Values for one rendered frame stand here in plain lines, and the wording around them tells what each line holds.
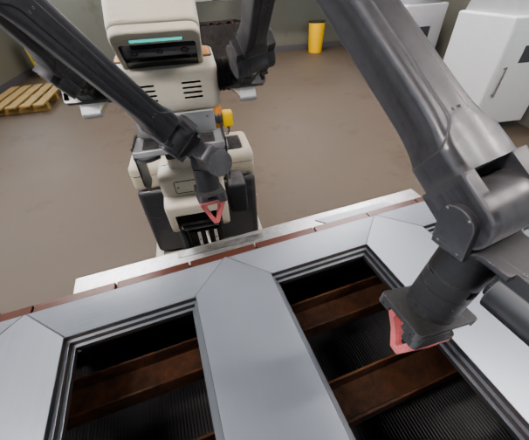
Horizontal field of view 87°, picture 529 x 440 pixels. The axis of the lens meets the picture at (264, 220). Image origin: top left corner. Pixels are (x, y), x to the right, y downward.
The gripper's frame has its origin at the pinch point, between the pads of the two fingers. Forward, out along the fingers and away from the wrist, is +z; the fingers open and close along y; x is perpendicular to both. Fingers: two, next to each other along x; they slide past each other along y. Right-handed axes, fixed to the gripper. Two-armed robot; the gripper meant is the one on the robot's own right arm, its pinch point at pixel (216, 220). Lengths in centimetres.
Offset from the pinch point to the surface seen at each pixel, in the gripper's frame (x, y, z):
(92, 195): 79, 200, 45
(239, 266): -1.7, -11.7, 8.1
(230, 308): 3.6, -21.6, 10.5
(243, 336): 2.8, -28.5, 12.1
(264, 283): -5.6, -18.5, 9.8
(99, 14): 65, 707, -174
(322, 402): -5.7, -43.6, 15.8
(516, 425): -33, -57, 21
